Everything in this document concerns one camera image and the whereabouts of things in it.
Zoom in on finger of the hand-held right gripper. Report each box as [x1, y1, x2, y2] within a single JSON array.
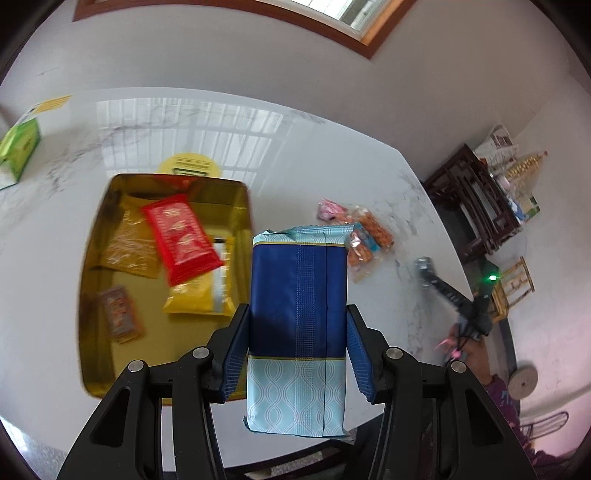
[[427, 272, 478, 319]]

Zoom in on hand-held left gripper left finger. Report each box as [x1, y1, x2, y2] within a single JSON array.
[[55, 302, 252, 480]]

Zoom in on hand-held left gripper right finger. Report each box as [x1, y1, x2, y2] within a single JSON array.
[[346, 304, 539, 480]]

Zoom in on silver dotted snack packet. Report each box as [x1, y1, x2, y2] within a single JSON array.
[[414, 257, 437, 289]]

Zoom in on yellow packet with silver stripe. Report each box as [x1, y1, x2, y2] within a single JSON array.
[[163, 235, 238, 317]]

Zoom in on navy and light blue packet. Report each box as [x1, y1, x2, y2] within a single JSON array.
[[243, 223, 356, 438]]

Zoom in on long clear orange snack packet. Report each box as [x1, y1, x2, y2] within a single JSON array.
[[346, 226, 384, 282]]

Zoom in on short clear orange snack packet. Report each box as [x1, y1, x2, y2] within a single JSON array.
[[344, 208, 395, 250]]

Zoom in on red tin box gold interior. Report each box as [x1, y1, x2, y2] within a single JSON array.
[[78, 173, 254, 407]]

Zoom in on small brown snack packet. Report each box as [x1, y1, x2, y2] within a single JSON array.
[[97, 285, 145, 344]]

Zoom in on red snack packet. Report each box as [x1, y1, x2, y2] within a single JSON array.
[[141, 194, 225, 287]]

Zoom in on pink candy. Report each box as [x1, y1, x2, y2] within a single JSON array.
[[316, 198, 347, 221]]

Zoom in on gold foil snack packet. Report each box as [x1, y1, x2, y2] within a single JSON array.
[[99, 194, 162, 280]]

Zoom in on person's right hand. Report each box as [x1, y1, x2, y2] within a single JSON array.
[[462, 342, 492, 384]]

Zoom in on yellow wooden stool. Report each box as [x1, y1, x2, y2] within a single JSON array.
[[489, 256, 536, 321]]

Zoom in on round stone disc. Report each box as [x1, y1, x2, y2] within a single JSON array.
[[508, 366, 540, 400]]

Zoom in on dark wooden side table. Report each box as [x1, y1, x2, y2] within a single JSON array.
[[422, 143, 525, 264]]

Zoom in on gold ornament in clear wrap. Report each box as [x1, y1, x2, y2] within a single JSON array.
[[496, 150, 550, 195]]

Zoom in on folded newspapers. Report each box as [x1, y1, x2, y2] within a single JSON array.
[[473, 124, 515, 162]]

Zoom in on round yellow table sticker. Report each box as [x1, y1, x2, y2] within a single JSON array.
[[158, 154, 225, 178]]

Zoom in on wooden framed barred window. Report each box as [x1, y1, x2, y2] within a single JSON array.
[[74, 0, 416, 60]]

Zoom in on green tissue pack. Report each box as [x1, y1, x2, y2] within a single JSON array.
[[0, 117, 42, 191]]

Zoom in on white wire frame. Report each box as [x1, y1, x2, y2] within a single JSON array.
[[519, 411, 571, 450]]

